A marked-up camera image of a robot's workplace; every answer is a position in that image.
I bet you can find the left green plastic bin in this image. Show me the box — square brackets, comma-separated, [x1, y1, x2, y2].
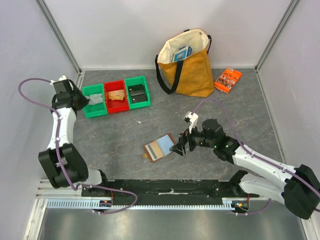
[82, 83, 108, 118]

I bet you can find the blue box in bag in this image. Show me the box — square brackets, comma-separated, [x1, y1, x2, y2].
[172, 46, 193, 62]

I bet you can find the mustard tote bag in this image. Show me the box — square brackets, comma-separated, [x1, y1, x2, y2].
[155, 28, 214, 98]

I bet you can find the orange snack packet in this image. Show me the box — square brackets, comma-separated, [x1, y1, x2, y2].
[214, 67, 243, 94]

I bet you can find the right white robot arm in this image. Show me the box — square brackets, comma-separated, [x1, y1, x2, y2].
[170, 119, 320, 220]

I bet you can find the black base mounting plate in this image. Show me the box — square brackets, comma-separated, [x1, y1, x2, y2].
[81, 178, 261, 206]

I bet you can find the brown leather card holder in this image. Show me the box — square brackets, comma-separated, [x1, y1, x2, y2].
[143, 133, 176, 163]

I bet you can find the right aluminium frame post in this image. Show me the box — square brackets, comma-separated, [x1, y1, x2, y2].
[254, 0, 301, 74]

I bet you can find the right green plastic bin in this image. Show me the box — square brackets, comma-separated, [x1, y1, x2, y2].
[124, 75, 151, 110]

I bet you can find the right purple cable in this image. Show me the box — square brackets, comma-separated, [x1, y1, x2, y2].
[193, 97, 320, 216]

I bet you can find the left aluminium frame post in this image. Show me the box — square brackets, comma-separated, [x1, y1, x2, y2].
[35, 0, 82, 75]

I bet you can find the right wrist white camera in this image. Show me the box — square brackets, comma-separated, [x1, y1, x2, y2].
[184, 111, 199, 134]

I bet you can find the grey slotted cable duct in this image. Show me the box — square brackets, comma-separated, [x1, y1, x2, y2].
[46, 198, 235, 211]

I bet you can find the black card stack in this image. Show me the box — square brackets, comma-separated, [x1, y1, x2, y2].
[128, 84, 148, 104]

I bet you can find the gold credit card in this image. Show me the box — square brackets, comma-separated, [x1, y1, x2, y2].
[145, 141, 164, 162]

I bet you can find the green plastic bin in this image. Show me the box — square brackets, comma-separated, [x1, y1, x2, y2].
[124, 75, 151, 110]
[82, 83, 108, 118]

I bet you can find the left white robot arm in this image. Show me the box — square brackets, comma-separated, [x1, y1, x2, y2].
[38, 78, 110, 197]

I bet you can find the aluminium frame post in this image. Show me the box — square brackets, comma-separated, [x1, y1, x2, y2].
[254, 0, 301, 74]
[35, 0, 82, 75]

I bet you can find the red plastic bin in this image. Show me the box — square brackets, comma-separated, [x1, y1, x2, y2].
[103, 79, 130, 114]

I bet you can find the front aluminium rail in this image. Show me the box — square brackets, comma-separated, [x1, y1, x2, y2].
[37, 179, 258, 199]

